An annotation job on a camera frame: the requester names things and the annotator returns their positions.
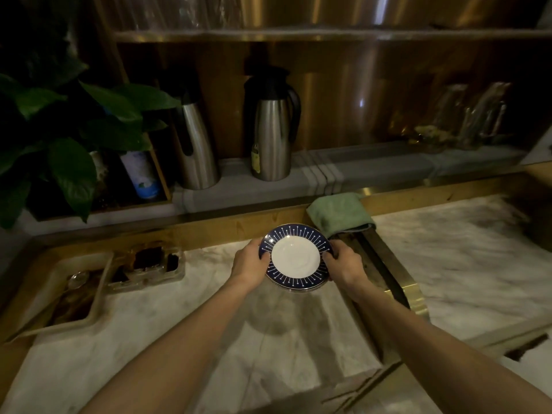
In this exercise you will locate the person's left thumb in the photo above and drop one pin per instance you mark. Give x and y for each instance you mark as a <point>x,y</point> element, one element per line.
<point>264,265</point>

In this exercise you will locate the blue and white saucer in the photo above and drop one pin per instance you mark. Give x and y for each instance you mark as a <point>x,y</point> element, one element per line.
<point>295,262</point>

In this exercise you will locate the grey striped towel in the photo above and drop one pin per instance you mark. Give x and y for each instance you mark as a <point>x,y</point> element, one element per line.
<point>327,174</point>

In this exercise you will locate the slim steel thermos jug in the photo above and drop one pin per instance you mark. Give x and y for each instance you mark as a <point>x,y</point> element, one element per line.
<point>196,142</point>

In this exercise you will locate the person's right forearm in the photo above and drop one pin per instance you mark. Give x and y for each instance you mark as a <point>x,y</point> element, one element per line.
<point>453,362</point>

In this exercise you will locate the clear compartment tray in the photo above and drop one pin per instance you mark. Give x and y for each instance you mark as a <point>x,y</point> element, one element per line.
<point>146,265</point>

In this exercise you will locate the person's left forearm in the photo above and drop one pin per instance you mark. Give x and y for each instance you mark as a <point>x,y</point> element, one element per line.
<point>172,349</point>

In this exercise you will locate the green cloth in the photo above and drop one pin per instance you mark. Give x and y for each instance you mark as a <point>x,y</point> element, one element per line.
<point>338,213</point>

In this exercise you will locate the wooden shelf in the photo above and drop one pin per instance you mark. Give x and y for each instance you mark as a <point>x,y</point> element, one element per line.
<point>332,35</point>

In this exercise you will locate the metal spoon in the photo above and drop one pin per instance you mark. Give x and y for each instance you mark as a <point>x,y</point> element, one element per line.
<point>76,281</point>

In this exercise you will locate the person's right hand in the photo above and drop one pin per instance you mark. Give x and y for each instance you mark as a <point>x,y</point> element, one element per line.
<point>347,268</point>

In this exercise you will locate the green leafy plant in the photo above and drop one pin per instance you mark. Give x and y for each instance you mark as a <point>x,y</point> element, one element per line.
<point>56,137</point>

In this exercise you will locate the white blue bottle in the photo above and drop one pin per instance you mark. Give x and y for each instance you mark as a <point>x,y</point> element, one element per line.
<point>140,173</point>

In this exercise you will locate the person's left hand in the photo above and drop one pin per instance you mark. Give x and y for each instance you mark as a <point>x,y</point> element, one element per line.
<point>248,263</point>

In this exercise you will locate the wooden box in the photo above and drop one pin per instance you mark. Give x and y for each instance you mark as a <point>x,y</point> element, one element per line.
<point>103,198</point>

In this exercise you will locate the white rectangular tray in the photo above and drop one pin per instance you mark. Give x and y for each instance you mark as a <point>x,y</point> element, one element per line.
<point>60,303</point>

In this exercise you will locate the person's right thumb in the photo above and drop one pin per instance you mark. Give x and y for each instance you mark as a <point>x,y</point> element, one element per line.
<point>327,259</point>

